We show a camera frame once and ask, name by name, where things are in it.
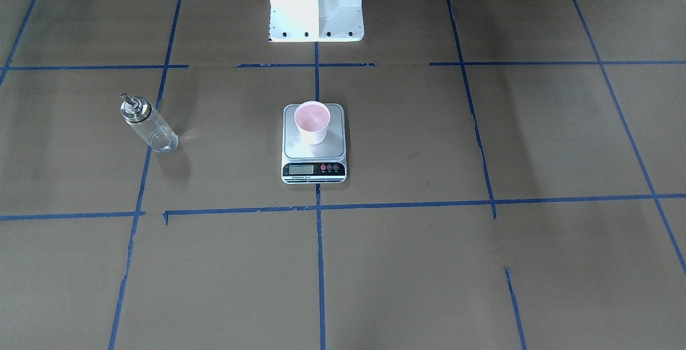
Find silver digital kitchen scale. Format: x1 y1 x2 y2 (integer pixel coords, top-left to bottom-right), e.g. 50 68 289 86
281 103 348 184

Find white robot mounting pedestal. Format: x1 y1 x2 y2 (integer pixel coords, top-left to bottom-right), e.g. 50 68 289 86
268 0 365 42

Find clear glass sauce bottle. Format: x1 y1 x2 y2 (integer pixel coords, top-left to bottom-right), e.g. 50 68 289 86
120 94 179 153

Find brown paper table cover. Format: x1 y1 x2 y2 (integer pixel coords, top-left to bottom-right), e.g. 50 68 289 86
2 0 684 349

